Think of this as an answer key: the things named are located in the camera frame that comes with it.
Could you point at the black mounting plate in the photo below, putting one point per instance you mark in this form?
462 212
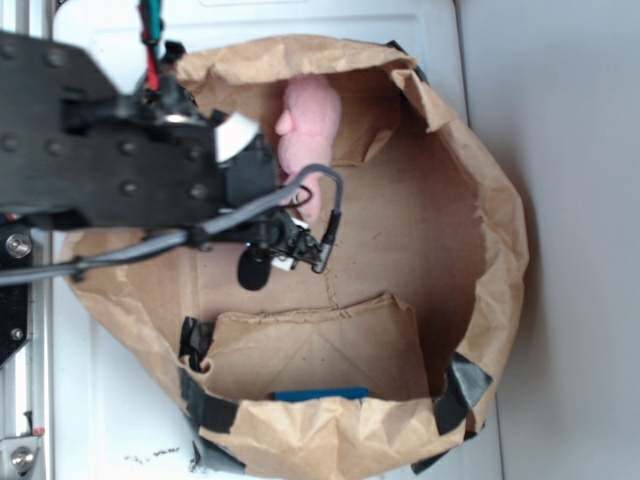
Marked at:
16 253

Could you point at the blue block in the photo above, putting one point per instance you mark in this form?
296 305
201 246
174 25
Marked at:
351 393

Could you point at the pink plush bunny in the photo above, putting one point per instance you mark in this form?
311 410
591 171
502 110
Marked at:
308 124

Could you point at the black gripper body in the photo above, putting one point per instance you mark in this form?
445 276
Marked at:
266 212

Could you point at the white plastic tray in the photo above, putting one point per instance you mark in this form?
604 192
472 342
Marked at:
110 420

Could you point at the aluminium frame rail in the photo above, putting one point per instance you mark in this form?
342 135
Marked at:
26 391

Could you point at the black round microphone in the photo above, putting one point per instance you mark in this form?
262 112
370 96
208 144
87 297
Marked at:
254 269

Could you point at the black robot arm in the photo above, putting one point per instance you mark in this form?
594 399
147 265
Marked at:
76 154

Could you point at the silver corner bracket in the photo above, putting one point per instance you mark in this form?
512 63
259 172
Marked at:
22 458

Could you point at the brown paper bag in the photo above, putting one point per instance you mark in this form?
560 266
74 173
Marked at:
420 301

